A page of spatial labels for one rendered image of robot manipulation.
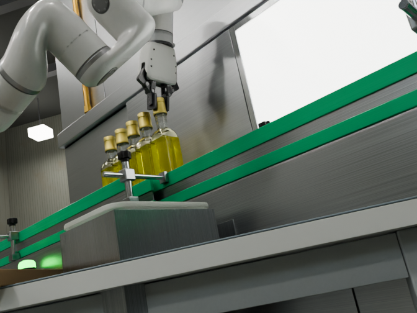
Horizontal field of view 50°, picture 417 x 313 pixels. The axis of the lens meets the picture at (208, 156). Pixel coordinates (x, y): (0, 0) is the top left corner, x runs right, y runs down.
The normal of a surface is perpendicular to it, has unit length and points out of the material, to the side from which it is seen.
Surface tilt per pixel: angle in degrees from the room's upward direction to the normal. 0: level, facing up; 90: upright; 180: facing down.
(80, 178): 90
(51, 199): 90
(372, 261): 90
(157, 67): 108
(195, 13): 90
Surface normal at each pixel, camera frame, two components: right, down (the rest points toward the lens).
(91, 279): -0.22, -0.25
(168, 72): 0.75, -0.01
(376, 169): -0.69, -0.08
